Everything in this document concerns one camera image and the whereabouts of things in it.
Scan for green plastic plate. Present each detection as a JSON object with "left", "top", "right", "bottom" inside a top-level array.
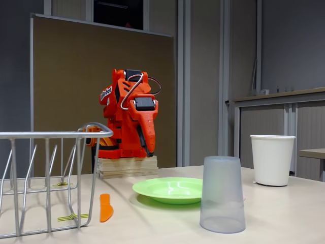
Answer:
[{"left": 132, "top": 177, "right": 204, "bottom": 205}]

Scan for orange plastic knife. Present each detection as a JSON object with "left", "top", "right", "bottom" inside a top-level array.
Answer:
[{"left": 99, "top": 193, "right": 114, "bottom": 223}]

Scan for translucent grey plastic cup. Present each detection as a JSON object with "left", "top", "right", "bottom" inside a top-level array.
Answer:
[{"left": 199, "top": 156, "right": 246, "bottom": 234}]

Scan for wooden base block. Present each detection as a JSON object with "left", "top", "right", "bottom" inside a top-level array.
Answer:
[{"left": 96, "top": 154, "right": 159, "bottom": 179}]

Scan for light orange table clamp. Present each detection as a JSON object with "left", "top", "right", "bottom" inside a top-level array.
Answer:
[{"left": 77, "top": 124, "right": 119, "bottom": 148}]

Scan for brown partition board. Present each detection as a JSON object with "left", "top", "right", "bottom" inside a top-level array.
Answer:
[{"left": 29, "top": 13, "right": 176, "bottom": 176}]

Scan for grey leaning bar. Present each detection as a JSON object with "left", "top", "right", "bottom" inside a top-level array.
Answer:
[{"left": 250, "top": 58, "right": 257, "bottom": 96}]

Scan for white paper cup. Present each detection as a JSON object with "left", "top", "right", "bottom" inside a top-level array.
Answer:
[{"left": 250, "top": 135, "right": 297, "bottom": 187}]

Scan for grey low cabinet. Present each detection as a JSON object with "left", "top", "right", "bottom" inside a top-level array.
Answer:
[{"left": 232, "top": 87, "right": 325, "bottom": 182}]

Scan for grey side table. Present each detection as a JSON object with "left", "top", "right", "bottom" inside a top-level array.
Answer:
[{"left": 299, "top": 148, "right": 325, "bottom": 182}]

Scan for white servo cable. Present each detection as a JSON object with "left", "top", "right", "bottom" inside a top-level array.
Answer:
[{"left": 120, "top": 73, "right": 163, "bottom": 110}]

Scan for metal wire dish rack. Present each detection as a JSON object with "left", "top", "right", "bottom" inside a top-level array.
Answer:
[{"left": 0, "top": 122, "right": 114, "bottom": 238}]

